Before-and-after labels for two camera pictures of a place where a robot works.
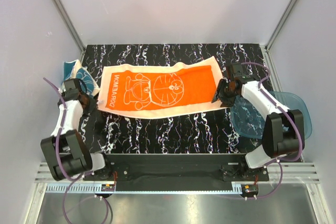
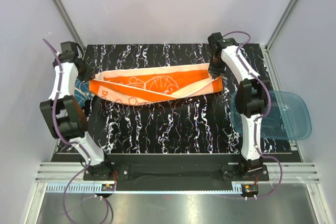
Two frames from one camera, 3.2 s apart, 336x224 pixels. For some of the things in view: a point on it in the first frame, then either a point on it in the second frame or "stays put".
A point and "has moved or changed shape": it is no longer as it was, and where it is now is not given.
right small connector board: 250,190 stays put
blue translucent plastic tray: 249,121 stays put
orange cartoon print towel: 158,91 has moved or changed shape
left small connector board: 107,188 stays put
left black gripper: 93,105 → 86,76
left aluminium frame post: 63,12 stays put
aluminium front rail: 240,173 stays put
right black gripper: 227,102 → 213,72
